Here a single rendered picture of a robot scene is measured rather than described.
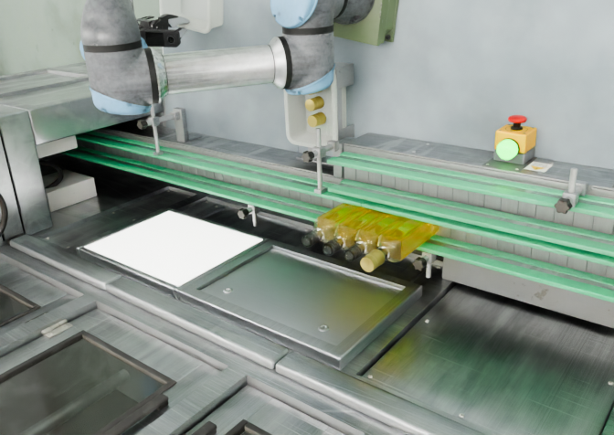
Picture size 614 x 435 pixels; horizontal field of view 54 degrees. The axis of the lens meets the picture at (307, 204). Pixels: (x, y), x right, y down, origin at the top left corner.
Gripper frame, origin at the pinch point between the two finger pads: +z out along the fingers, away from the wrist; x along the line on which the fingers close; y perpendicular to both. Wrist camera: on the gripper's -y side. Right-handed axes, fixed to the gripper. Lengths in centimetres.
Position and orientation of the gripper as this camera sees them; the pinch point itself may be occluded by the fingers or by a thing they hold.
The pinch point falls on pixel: (187, 24)
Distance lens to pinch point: 196.4
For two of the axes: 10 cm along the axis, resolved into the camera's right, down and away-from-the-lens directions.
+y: -7.9, -3.0, 5.3
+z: 6.1, -4.2, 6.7
